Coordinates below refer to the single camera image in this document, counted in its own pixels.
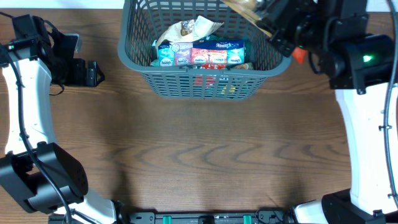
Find orange pasta packet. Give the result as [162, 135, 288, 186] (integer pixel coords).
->
[222, 0, 308, 65]

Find Kleenex tissue multipack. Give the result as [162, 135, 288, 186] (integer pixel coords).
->
[157, 40, 245, 67]

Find beige brown snack bag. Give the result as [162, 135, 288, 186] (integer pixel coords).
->
[155, 16, 224, 48]

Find green coffee mix bag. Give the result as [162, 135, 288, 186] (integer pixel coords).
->
[190, 35, 252, 70]

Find green lid jar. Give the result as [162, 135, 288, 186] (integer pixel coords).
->
[233, 62, 254, 70]

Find mint green wipes packet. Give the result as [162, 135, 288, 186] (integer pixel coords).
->
[150, 40, 160, 67]

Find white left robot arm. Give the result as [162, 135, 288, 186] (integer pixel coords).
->
[1, 14, 121, 223]

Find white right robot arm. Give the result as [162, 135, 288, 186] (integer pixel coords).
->
[253, 0, 397, 223]

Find grey plastic basket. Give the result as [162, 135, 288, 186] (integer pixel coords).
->
[118, 0, 292, 100]

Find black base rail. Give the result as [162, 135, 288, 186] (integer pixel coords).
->
[115, 208, 297, 224]

